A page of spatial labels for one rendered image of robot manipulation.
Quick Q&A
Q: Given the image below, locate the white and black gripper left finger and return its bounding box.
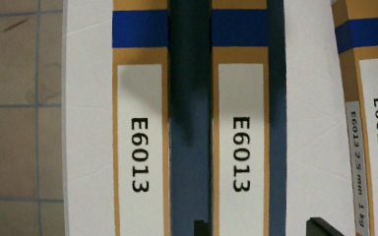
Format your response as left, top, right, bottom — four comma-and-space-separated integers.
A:
194, 220, 210, 236

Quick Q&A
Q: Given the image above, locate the tan welding electrode pack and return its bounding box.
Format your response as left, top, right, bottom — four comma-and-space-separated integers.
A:
209, 0, 269, 236
331, 0, 378, 236
111, 0, 172, 236

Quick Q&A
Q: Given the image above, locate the dark blue low platform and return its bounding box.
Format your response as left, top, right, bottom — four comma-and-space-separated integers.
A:
170, 0, 286, 236

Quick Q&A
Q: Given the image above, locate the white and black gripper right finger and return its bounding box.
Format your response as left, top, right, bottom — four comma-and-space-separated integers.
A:
306, 216, 345, 236

